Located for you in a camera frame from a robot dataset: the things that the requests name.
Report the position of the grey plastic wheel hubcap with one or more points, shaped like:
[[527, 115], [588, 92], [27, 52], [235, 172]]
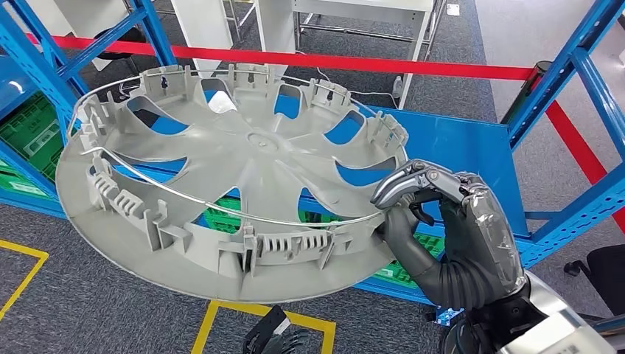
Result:
[[244, 161]]

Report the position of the black office chair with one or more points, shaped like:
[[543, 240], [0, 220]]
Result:
[[608, 278]]

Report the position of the black barrier post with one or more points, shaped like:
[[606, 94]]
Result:
[[522, 95]]

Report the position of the red barrier belt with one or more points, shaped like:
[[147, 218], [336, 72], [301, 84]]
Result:
[[302, 61], [576, 141]]

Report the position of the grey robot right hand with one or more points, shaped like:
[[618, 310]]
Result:
[[478, 234]]

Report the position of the small white floor plate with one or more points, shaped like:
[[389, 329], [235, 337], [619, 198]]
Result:
[[453, 10]]

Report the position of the white cabinet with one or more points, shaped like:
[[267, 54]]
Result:
[[88, 14]]

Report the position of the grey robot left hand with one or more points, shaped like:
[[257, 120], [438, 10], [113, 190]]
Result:
[[290, 344]]

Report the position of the white power strip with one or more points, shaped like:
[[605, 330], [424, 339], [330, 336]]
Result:
[[397, 85]]

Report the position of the blue metal shelf rack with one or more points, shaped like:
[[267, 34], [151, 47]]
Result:
[[29, 203], [464, 141]]

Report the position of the white desk metal frame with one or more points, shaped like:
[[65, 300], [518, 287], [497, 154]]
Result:
[[276, 34]]

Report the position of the white desk side panel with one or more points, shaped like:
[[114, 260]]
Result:
[[205, 29]]

